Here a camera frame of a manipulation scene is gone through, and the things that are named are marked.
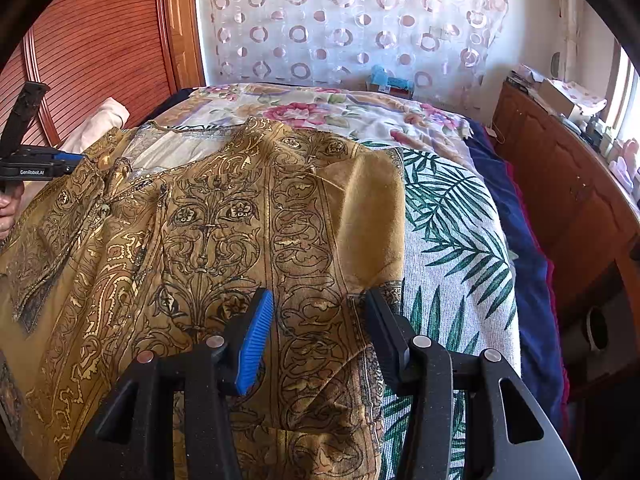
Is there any cream pillow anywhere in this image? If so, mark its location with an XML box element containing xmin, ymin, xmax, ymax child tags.
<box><xmin>82</xmin><ymin>97</ymin><xmax>132</xmax><ymax>153</ymax></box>

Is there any cardboard box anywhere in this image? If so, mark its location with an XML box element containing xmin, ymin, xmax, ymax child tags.
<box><xmin>537</xmin><ymin>78</ymin><xmax>581</xmax><ymax>116</ymax></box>

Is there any pink dotted cloth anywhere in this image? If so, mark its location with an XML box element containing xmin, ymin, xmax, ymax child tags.
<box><xmin>555</xmin><ymin>79</ymin><xmax>608</xmax><ymax>111</ymax></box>

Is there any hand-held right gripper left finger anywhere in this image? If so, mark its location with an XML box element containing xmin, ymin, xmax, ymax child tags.
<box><xmin>59</xmin><ymin>287</ymin><xmax>276</xmax><ymax>480</ymax></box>

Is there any wooden headboard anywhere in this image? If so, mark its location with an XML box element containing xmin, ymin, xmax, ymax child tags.
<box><xmin>0</xmin><ymin>0</ymin><xmax>206</xmax><ymax>161</ymax></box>

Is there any palm leaf print blanket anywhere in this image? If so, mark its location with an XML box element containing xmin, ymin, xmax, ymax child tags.
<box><xmin>350</xmin><ymin>140</ymin><xmax>523</xmax><ymax>480</ymax></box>

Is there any sheer circle pattern curtain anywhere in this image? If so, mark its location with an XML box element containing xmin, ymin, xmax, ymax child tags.
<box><xmin>197</xmin><ymin>0</ymin><xmax>511</xmax><ymax>106</ymax></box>

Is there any window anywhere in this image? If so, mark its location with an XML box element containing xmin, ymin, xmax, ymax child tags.
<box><xmin>602</xmin><ymin>45</ymin><xmax>640</xmax><ymax>156</ymax></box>

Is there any navy blue bed sheet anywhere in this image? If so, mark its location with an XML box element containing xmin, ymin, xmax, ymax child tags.
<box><xmin>465</xmin><ymin>115</ymin><xmax>571</xmax><ymax>431</ymax></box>

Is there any floral print blanket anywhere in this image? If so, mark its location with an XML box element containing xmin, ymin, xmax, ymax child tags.
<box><xmin>152</xmin><ymin>82</ymin><xmax>476</xmax><ymax>161</ymax></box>

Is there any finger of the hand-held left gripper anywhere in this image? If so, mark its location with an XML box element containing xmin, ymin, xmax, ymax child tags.
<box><xmin>0</xmin><ymin>148</ymin><xmax>85</xmax><ymax>180</ymax></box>

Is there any blue object on box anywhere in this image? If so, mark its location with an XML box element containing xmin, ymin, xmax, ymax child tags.
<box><xmin>366</xmin><ymin>66</ymin><xmax>416</xmax><ymax>100</ymax></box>

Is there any wooden cabinet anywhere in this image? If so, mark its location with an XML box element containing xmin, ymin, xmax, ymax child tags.
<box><xmin>492</xmin><ymin>80</ymin><xmax>640</xmax><ymax>401</ymax></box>

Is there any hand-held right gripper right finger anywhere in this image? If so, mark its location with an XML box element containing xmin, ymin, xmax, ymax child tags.
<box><xmin>362</xmin><ymin>287</ymin><xmax>583</xmax><ymax>480</ymax></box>

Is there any golden patterned garment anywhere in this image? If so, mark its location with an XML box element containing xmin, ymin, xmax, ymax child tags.
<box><xmin>0</xmin><ymin>116</ymin><xmax>407</xmax><ymax>480</ymax></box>

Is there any person's left hand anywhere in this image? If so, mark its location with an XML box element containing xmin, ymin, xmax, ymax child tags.
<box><xmin>0</xmin><ymin>194</ymin><xmax>20</xmax><ymax>242</ymax></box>

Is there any row of small jars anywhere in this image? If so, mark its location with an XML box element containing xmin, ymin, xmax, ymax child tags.
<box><xmin>565</xmin><ymin>110</ymin><xmax>640</xmax><ymax>191</ymax></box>

